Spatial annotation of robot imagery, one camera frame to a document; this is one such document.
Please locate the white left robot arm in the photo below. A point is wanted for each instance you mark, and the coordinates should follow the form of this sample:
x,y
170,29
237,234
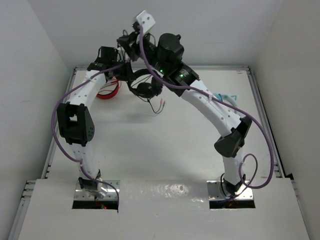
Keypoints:
x,y
75,123

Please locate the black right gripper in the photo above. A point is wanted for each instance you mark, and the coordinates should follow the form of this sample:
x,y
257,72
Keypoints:
x,y
131,43

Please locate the red headphones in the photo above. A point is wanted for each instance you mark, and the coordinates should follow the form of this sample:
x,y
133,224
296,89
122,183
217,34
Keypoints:
x,y
109,90

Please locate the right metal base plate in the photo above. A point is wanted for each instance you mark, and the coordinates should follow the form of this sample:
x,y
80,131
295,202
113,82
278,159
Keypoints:
x,y
218,192

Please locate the teal cat-ear headphones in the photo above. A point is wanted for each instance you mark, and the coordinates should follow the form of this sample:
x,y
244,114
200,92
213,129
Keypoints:
x,y
230,99

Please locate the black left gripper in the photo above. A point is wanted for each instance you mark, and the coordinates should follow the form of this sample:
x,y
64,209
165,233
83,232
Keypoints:
x,y
128,72

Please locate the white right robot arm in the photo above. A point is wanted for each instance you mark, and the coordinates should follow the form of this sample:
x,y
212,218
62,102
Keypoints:
x,y
232,127

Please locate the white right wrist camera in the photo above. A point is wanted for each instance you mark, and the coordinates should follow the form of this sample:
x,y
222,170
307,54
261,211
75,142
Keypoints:
x,y
144,20

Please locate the black over-ear headphones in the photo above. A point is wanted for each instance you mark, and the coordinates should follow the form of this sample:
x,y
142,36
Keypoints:
x,y
146,90

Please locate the metal base plate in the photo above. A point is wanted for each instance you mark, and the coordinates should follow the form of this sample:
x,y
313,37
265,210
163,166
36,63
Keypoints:
x,y
105,191
218,192

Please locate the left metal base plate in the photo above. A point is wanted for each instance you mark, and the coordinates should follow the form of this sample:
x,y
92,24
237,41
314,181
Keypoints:
x,y
105,191

